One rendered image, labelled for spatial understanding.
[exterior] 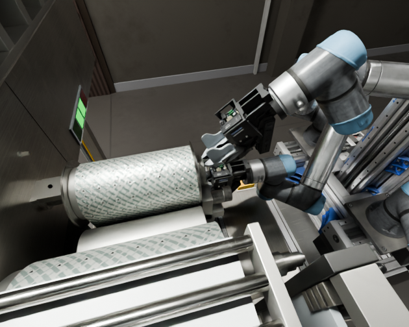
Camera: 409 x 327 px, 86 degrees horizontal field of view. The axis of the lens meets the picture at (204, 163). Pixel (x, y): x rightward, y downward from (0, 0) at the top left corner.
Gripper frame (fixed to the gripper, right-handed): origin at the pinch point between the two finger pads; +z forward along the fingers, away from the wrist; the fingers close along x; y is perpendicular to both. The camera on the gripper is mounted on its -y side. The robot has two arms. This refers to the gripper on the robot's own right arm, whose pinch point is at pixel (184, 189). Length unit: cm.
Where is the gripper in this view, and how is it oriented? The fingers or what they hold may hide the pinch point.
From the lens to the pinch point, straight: 68.0
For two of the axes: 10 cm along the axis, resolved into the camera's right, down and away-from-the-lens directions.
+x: 2.3, 7.5, -6.1
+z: -9.7, 1.8, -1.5
